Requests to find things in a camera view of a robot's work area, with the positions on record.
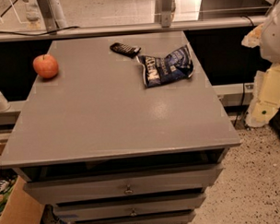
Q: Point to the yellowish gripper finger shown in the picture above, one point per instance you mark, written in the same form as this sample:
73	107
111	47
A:
253	37
266	97

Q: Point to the blue chip bag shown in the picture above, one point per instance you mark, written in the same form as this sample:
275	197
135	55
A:
177	65

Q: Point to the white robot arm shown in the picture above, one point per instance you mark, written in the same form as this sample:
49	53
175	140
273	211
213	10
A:
270	38

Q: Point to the red apple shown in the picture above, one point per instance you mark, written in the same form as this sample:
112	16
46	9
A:
45	66

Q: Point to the top grey drawer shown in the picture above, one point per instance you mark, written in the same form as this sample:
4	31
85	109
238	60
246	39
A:
123	184

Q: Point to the grey drawer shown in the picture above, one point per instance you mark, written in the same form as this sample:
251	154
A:
177	217
123	184
130	208

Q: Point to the black snack bar wrapper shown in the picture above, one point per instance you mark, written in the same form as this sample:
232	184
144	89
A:
125	50

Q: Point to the middle grey drawer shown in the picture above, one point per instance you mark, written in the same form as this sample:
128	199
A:
130	208

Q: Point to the grey drawer cabinet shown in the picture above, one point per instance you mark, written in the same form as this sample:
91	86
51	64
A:
97	117

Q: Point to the bottom grey drawer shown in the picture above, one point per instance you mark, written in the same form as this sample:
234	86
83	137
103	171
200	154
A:
177	217

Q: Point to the cardboard box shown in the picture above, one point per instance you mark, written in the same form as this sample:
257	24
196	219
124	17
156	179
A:
21	208

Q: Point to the colourful package on floor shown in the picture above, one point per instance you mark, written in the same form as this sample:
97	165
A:
6	187

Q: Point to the grey metal rail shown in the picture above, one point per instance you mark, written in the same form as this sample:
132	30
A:
77	32

